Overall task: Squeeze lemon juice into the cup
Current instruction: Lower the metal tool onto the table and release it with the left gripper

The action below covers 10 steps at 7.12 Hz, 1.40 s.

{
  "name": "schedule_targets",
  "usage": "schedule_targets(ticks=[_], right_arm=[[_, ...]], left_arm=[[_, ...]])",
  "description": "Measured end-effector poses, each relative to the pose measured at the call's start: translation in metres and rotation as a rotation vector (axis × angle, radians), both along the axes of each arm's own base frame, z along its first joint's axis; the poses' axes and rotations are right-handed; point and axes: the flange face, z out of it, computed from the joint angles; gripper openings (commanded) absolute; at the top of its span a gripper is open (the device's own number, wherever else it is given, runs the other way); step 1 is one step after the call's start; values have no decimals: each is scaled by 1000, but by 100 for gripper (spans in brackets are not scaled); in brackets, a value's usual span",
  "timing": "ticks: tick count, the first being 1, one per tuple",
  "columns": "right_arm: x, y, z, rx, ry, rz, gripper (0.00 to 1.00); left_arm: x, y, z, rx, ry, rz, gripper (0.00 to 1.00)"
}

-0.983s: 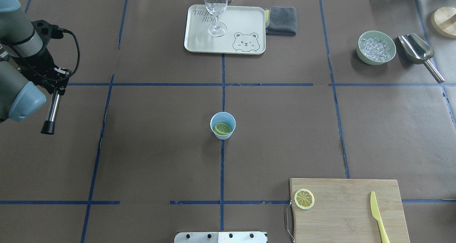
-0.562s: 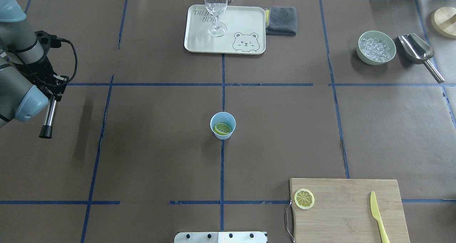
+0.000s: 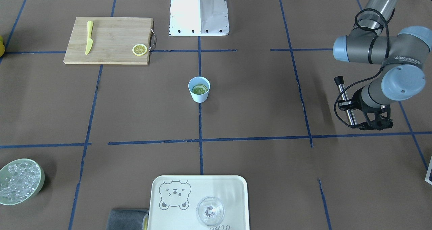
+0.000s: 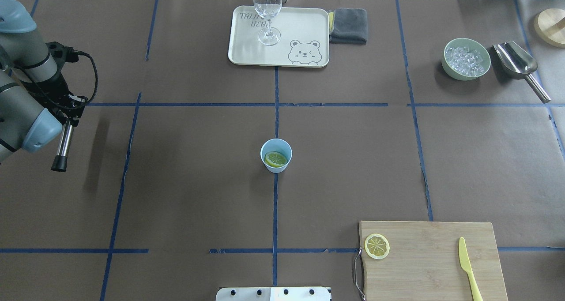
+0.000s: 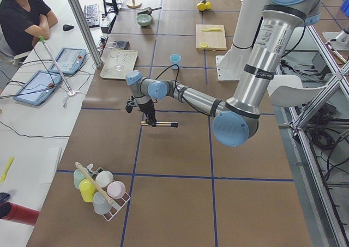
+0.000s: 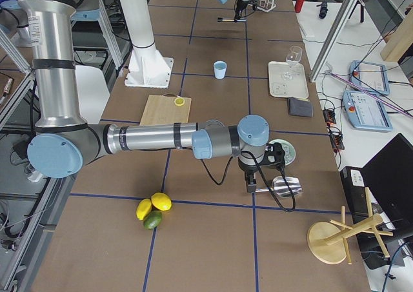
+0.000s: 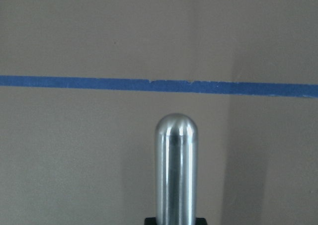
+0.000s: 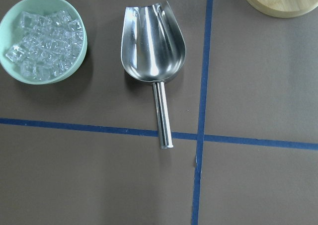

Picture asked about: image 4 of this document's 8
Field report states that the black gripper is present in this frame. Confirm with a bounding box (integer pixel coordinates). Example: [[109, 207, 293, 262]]
[[31, 74, 87, 127]]

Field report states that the steel muddler black tip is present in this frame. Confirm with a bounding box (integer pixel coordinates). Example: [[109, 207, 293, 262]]
[[51, 120, 75, 173]]

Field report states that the yellow lemon slice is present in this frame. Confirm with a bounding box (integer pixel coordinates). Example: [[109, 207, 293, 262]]
[[263, 151, 288, 168]]

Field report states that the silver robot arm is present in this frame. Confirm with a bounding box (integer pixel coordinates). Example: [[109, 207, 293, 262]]
[[0, 0, 92, 172]]

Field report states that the light blue cup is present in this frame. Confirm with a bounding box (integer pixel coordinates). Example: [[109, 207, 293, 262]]
[[260, 138, 293, 173]]

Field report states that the clear wine glass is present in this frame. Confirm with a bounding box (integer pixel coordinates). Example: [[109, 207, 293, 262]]
[[253, 0, 283, 46]]

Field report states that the cream serving tray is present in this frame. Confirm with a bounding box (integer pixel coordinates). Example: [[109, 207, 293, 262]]
[[228, 6, 331, 68]]

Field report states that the dark grey folded cloth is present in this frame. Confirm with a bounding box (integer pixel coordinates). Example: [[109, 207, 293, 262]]
[[328, 8, 369, 44]]

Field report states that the bamboo cutting board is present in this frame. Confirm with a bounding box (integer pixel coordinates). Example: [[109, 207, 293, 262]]
[[359, 221, 508, 301]]

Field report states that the green bowl of ice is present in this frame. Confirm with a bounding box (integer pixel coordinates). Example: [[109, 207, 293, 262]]
[[441, 38, 492, 81]]

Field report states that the yellow plastic knife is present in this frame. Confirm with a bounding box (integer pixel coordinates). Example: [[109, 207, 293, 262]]
[[458, 237, 483, 301]]

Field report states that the steel ice scoop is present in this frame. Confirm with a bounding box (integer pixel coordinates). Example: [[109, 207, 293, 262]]
[[493, 41, 551, 104]]

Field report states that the wooden mug tree stand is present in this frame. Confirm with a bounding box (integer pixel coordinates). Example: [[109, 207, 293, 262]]
[[534, 8, 565, 49]]

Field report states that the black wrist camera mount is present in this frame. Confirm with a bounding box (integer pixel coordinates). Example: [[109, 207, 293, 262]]
[[46, 41, 79, 72]]

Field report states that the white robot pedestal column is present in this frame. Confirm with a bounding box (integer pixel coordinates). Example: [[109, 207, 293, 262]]
[[215, 286, 332, 301]]

